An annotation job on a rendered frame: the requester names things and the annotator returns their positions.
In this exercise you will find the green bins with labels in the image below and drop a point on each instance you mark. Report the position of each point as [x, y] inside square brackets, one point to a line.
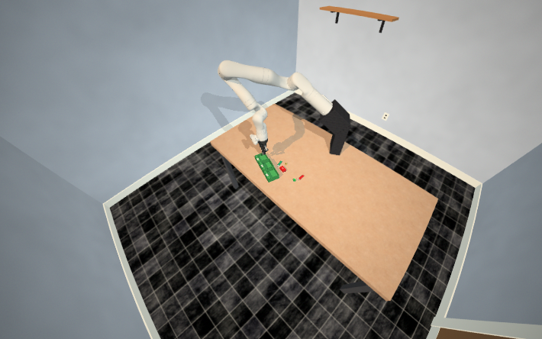
[267, 167]

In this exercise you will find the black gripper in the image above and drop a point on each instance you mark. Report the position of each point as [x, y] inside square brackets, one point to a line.
[263, 146]

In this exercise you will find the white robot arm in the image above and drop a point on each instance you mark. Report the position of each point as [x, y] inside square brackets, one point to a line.
[229, 71]

